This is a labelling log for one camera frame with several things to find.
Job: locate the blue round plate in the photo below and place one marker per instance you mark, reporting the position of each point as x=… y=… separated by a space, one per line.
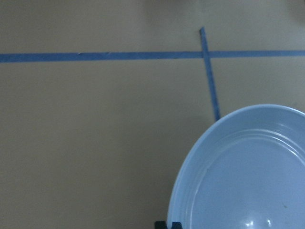
x=247 y=171

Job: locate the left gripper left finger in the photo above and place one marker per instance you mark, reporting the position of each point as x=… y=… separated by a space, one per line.
x=160 y=225

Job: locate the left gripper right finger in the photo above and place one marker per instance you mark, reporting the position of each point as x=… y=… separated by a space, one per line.
x=176 y=225

